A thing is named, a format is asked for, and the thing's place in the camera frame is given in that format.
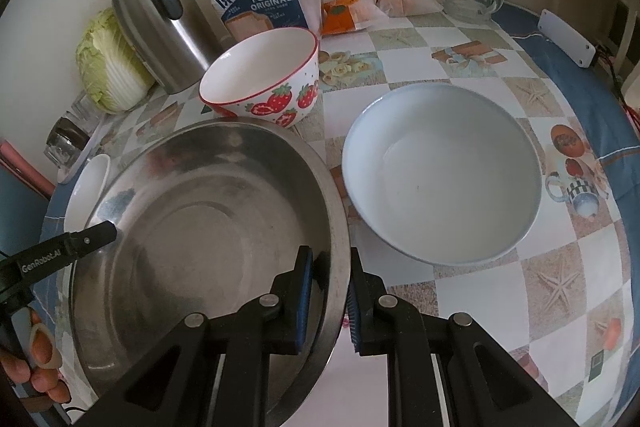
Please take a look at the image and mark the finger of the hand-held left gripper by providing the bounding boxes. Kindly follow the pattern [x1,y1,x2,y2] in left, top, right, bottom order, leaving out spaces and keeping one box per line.
[65,220,119,259]

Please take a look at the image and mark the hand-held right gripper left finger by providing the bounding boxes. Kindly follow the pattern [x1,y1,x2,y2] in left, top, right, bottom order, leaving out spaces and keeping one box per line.
[97,246,316,427]

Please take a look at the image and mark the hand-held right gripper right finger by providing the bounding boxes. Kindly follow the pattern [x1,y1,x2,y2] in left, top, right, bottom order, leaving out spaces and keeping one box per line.
[349,247,576,427]

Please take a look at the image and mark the large stainless steel bowl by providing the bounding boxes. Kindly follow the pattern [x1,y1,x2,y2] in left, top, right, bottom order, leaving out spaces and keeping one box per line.
[67,117,353,418]

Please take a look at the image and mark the strawberry print bowl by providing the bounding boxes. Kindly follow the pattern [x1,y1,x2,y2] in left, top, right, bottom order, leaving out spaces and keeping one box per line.
[199,27,321,128]

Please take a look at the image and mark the person's left hand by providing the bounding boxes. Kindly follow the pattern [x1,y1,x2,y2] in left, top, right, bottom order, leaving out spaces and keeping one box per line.
[0,309,72,404]

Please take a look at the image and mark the small white dish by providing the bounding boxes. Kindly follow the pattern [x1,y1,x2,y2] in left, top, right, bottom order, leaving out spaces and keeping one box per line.
[62,153,112,235]

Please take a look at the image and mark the glass jar dark contents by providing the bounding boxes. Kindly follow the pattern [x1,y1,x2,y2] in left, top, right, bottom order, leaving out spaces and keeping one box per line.
[44,117,91,168]

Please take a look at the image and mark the pink board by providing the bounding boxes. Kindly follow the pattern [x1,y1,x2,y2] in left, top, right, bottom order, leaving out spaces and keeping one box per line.
[0,138,56,198]

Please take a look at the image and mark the empty clear glass jar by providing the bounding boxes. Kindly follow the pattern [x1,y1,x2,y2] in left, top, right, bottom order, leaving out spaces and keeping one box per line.
[70,89,104,124]

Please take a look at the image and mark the large white bowl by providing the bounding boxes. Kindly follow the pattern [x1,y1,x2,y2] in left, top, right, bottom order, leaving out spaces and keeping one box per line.
[341,83,543,265]

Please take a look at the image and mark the napa cabbage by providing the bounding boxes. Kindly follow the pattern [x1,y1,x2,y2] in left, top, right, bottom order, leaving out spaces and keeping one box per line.
[75,7,157,115]

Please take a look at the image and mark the stainless steel thermos jug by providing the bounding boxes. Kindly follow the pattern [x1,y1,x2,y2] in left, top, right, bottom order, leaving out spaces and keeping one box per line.
[100,0,223,95]

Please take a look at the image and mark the checkered printed tablecloth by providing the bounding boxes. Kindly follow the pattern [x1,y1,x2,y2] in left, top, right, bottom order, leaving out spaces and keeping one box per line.
[30,0,640,427]

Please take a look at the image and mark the white rectangular device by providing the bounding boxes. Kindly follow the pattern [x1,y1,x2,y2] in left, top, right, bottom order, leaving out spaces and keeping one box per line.
[537,8,601,68]

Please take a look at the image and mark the red cable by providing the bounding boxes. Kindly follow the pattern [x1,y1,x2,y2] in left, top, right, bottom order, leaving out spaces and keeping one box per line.
[597,44,640,128]

